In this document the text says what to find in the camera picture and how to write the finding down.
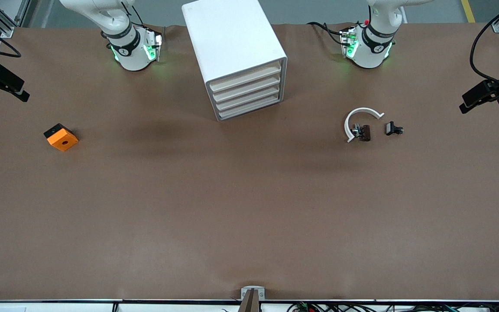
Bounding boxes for orange box with black base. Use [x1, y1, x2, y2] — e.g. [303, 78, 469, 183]
[43, 123, 79, 152]

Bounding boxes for yellow floor tape strip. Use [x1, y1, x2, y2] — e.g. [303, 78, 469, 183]
[460, 0, 476, 23]

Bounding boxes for white curved plastic piece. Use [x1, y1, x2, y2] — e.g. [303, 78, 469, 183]
[344, 107, 385, 143]

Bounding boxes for dark brown metal component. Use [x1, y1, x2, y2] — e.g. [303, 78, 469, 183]
[351, 123, 372, 142]

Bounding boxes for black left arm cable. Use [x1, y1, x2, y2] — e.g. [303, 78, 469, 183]
[469, 0, 499, 85]

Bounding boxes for black left base cable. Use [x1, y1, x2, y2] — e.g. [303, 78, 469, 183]
[307, 20, 346, 46]

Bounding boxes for white table edge rail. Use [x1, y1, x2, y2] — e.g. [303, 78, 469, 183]
[0, 299, 499, 312]

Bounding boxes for tangled black green cables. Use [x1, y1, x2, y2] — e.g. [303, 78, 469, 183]
[286, 302, 499, 312]

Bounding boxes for grey metal bracket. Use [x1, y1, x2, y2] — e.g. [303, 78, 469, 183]
[240, 286, 266, 301]

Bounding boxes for brown camera mount pole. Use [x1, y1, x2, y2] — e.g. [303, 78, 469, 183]
[237, 289, 261, 312]

